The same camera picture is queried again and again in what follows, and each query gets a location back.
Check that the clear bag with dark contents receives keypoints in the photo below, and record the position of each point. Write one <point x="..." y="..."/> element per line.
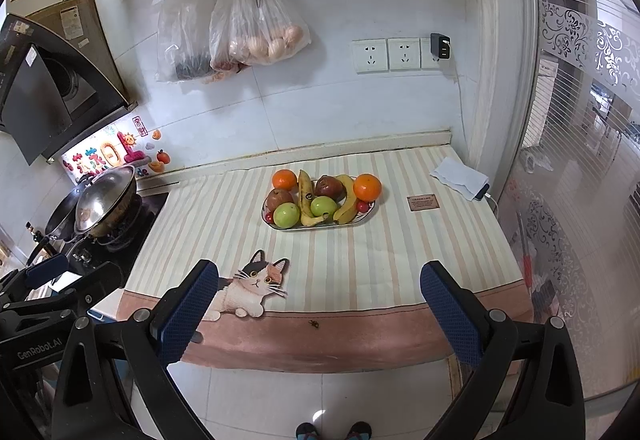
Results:
<point x="185" y="20"/>

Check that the person's left foot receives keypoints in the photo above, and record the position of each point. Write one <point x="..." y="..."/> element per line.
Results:
<point x="309" y="432"/>

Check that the colourful wall stickers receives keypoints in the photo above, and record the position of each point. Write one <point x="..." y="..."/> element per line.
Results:
<point x="107" y="150"/>

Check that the black gas stove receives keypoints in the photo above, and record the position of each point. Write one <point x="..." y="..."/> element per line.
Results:
<point x="145" y="215"/>

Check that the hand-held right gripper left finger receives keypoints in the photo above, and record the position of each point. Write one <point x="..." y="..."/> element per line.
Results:
<point x="192" y="315"/>

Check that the small black insect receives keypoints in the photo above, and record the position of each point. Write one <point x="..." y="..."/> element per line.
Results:
<point x="314" y="323"/>

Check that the small red tomato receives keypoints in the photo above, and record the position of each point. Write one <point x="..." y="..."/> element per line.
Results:
<point x="362" y="206"/>
<point x="269" y="216"/>

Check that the white wall socket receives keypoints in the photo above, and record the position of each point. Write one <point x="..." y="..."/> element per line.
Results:
<point x="426" y="60"/>
<point x="405" y="54"/>
<point x="370" y="55"/>

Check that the large red apple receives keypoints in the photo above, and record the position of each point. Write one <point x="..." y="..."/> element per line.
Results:
<point x="329" y="186"/>

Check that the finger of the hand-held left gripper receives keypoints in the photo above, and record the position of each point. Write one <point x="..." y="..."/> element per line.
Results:
<point x="100" y="280"/>
<point x="47" y="270"/>

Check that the brownish red apple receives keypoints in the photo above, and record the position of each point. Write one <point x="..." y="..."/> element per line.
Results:
<point x="278" y="198"/>

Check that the green apple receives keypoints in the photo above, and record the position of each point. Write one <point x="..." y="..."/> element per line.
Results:
<point x="323" y="206"/>
<point x="286" y="215"/>

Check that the person's right foot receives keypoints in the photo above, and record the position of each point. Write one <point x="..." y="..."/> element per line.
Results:
<point x="358" y="432"/>

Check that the steel wok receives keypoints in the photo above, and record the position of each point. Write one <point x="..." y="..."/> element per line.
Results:
<point x="107" y="192"/>

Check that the black range hood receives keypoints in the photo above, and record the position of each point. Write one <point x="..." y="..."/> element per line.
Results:
<point x="30" y="95"/>

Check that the person's foot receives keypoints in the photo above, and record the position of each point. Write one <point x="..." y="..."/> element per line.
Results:
<point x="309" y="432"/>
<point x="358" y="432"/>

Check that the brown cloth label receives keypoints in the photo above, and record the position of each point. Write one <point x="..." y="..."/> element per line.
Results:
<point x="423" y="202"/>

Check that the orange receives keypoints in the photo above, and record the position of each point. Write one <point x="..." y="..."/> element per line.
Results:
<point x="285" y="180"/>
<point x="367" y="186"/>

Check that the black plug-in charger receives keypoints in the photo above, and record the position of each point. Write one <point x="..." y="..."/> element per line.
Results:
<point x="440" y="45"/>

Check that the plain yellow banana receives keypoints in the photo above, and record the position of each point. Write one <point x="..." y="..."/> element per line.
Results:
<point x="350" y="200"/>

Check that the banana with blue sticker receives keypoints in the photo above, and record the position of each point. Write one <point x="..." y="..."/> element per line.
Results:
<point x="305" y="192"/>

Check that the clear bag of tan produce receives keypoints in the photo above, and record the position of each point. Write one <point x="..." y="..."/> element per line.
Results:
<point x="250" y="20"/>

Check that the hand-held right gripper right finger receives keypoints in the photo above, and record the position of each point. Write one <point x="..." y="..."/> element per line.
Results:
<point x="450" y="315"/>

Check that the patterned glass sliding door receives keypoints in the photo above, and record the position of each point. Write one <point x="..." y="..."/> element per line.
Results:
<point x="575" y="120"/>

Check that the floral ceramic plate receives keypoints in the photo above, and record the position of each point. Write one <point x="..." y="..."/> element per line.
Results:
<point x="361" y="217"/>

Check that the black wok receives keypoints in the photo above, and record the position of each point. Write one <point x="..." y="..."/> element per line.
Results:
<point x="62" y="215"/>

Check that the striped cat-print tablecloth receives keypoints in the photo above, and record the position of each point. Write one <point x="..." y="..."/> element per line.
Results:
<point x="350" y="270"/>

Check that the white folded cloth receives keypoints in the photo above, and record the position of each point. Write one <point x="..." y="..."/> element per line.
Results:
<point x="457" y="173"/>

